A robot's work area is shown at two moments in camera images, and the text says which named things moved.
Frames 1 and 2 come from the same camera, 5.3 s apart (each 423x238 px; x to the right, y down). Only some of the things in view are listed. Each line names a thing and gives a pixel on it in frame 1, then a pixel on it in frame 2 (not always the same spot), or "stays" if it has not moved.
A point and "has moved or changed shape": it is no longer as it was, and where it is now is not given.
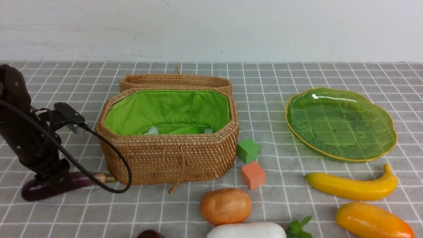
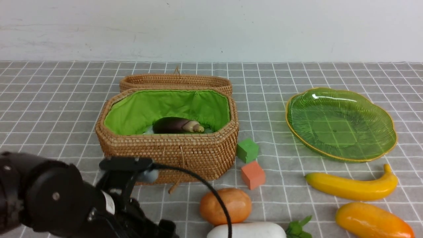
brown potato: (223, 206) stays
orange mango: (362, 220) stays
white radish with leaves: (260, 230) stays
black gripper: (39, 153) -> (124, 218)
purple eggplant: (33, 189) has moved or changed shape
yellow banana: (347, 188) stays
